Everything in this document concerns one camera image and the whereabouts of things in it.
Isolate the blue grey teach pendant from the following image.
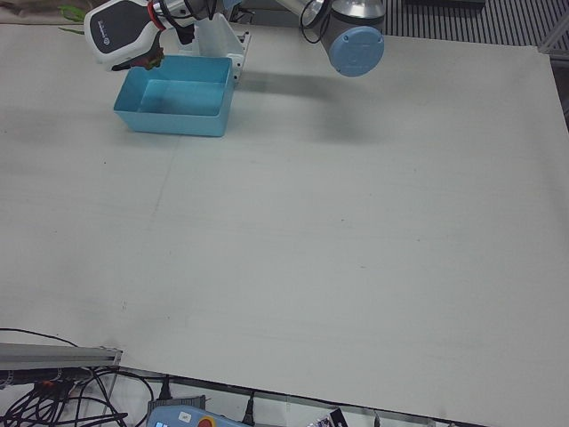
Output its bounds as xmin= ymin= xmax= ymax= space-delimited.
xmin=146 ymin=399 xmax=254 ymax=427

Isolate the long black cable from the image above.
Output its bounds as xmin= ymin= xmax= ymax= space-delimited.
xmin=0 ymin=327 xmax=80 ymax=349

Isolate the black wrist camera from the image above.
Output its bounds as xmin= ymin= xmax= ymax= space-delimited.
xmin=172 ymin=17 xmax=197 ymax=46

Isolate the tangle of black cables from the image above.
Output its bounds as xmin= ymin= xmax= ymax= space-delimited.
xmin=0 ymin=364 xmax=155 ymax=427

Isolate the black power strip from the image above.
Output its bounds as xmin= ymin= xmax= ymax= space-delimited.
xmin=0 ymin=368 xmax=92 ymax=389

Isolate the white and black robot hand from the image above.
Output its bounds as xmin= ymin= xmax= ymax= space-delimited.
xmin=83 ymin=0 xmax=166 ymax=75

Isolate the grey aluminium profile bar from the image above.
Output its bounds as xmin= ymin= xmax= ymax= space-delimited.
xmin=0 ymin=342 xmax=124 ymax=371

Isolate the black ribbed mat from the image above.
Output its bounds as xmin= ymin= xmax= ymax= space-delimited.
xmin=381 ymin=0 xmax=569 ymax=48

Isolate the black white patterned card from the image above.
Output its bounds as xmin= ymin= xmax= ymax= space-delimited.
xmin=305 ymin=407 xmax=350 ymax=427

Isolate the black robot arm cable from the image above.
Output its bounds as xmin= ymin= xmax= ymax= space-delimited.
xmin=298 ymin=0 xmax=333 ymax=45

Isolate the white pedestal stand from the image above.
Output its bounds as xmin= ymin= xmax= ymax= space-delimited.
xmin=176 ymin=12 xmax=253 ymax=86

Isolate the light blue plastic bin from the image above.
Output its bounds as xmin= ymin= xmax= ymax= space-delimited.
xmin=112 ymin=54 xmax=237 ymax=138

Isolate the silver robot arm with cables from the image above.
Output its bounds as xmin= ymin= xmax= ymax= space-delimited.
xmin=157 ymin=0 xmax=386 ymax=79

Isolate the grey aluminium profile frame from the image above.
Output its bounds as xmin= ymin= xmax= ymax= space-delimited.
xmin=538 ymin=17 xmax=569 ymax=61

